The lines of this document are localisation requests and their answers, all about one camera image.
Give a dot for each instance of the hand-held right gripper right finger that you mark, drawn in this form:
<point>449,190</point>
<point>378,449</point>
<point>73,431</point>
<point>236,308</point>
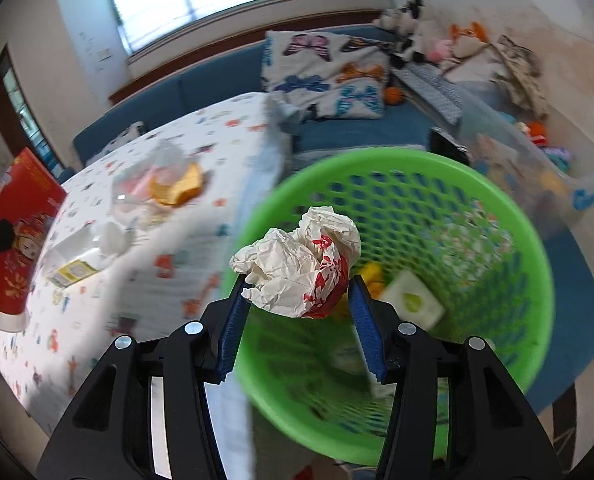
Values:
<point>367,330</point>

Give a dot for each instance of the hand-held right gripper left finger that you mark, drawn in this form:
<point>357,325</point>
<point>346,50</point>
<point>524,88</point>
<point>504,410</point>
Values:
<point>232,330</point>

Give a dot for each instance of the white paper cup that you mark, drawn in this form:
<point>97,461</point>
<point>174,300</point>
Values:
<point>412,300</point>

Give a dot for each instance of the yellow snack wrapper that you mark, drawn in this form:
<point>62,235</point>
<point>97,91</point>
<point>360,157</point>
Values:
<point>372,275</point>

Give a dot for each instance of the white paper wrapper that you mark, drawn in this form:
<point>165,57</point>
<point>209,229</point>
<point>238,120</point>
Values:
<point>297,260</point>

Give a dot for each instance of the green plastic basket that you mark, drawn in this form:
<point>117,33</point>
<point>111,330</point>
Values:
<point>477,220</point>

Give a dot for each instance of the red printed box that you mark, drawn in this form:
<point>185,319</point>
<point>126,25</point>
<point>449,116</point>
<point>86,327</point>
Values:
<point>17,210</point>

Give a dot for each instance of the small yellow box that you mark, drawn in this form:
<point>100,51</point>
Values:
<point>74,271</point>

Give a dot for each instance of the animal print tablecloth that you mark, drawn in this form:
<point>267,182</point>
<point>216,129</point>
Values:
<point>177,260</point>

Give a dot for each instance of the dark wooden door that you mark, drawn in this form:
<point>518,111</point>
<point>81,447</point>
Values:
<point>2,110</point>

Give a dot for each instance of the bread slice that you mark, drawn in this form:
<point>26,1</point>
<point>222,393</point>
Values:
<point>177,187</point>

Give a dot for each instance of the small patterned pillow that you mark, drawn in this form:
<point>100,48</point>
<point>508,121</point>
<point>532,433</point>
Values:
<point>124,137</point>

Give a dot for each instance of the clear plastic bag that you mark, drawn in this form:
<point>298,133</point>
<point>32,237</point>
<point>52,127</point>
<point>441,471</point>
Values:
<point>167,160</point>

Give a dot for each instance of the black object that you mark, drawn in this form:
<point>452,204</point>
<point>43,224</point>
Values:
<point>449,146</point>

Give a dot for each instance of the grey cloth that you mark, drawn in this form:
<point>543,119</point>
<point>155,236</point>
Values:
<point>287,115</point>

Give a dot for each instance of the clear plastic storage bin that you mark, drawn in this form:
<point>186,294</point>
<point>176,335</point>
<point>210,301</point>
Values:
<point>517,160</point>

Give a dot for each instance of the orange ball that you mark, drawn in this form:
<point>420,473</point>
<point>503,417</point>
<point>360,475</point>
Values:
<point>394,96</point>

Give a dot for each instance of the striped cushion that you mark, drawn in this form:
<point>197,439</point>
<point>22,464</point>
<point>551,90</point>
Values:
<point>427,89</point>

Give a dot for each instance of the blue sofa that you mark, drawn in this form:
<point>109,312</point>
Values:
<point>217,80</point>

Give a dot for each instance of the butterfly print pillow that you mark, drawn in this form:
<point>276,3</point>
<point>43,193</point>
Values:
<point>322,75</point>

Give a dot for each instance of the pink plush toy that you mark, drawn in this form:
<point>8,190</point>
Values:
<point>439,51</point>

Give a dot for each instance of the patterned cloth bag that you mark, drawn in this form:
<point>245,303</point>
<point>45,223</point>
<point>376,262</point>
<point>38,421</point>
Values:
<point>519,72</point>

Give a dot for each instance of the black and white cow plush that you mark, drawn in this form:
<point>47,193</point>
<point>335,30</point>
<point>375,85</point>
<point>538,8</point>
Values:
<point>414,30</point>

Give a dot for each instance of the orange fox plush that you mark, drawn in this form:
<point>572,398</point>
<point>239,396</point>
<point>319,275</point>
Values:
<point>469,39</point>

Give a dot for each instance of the small black and white plush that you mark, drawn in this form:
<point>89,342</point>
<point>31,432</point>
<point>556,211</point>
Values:
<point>389,19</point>

